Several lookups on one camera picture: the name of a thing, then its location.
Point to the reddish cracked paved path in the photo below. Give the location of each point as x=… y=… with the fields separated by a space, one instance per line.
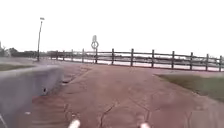
x=110 y=90

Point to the grey concrete wall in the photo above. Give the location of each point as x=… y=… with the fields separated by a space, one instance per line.
x=23 y=83

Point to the tall street lamp pole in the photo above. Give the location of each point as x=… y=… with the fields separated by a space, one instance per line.
x=39 y=38

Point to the grass strip behind wall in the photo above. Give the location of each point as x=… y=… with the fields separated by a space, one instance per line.
x=11 y=66

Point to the round sign on pole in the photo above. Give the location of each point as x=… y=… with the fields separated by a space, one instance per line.
x=95 y=44

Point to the distant row of trees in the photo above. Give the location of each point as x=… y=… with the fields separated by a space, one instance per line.
x=20 y=53

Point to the grass patch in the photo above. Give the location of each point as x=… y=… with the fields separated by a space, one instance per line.
x=200 y=84

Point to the robot's own part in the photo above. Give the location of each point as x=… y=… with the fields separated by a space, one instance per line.
x=144 y=125
x=74 y=123

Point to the dark wooden rail fence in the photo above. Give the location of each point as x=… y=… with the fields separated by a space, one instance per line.
x=151 y=59

